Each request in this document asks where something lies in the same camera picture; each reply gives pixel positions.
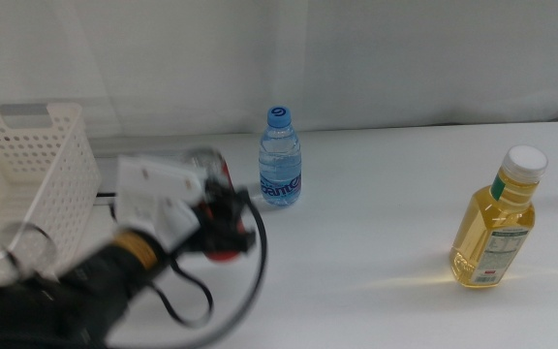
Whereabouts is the clear water bottle blue cap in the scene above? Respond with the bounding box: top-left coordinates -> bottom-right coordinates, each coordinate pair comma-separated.
258,105 -> 303,207

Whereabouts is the red soda can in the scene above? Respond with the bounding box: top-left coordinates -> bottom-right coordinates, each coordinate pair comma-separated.
181,147 -> 247,264

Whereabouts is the yellow tea bottle white cap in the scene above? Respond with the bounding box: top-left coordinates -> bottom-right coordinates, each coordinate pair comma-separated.
449,144 -> 549,290

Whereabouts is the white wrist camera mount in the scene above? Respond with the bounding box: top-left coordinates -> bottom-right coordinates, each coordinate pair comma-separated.
112,153 -> 210,254

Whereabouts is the thin black cable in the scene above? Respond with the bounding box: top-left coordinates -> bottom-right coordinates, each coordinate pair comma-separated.
145,256 -> 215,330

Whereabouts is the white perforated plastic basket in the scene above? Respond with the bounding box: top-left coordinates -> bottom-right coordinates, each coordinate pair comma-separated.
0,102 -> 103,288

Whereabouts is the white curtain backdrop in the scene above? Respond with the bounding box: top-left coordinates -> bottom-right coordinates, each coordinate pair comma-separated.
0,0 -> 558,140

